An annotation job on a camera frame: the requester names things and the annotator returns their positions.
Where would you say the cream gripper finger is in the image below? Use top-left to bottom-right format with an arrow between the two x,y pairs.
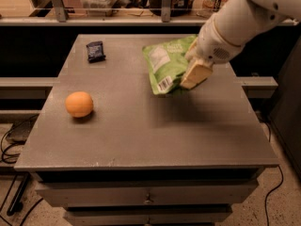
187,39 -> 198,59
180,58 -> 214,89

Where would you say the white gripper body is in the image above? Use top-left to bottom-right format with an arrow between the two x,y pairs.
185,15 -> 243,64

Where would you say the green rice chip bag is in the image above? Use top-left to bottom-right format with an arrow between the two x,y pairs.
142,35 -> 197,95

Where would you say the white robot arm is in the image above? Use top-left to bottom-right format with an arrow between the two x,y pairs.
181,0 -> 301,89

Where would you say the dark blue rxbar wrapper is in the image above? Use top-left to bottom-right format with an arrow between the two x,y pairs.
86,41 -> 105,63

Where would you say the clear plastic container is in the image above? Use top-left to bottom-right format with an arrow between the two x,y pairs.
80,0 -> 117,17

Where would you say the grey drawer cabinet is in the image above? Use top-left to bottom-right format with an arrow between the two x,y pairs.
16,35 -> 278,226

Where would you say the orange fruit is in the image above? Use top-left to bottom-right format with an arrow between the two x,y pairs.
65,91 -> 94,118

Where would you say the metal drawer knob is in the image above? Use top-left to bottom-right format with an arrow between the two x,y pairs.
144,198 -> 153,205

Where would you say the black power adapter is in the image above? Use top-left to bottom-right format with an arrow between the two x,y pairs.
6,121 -> 34,143

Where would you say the black cable right floor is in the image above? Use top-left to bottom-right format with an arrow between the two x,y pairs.
263,165 -> 284,226

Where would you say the grey metal shelf rail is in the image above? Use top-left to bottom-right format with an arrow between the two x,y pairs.
0,0 -> 299,27

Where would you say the black cables left floor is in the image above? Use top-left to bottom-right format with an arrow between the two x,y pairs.
0,115 -> 43,226

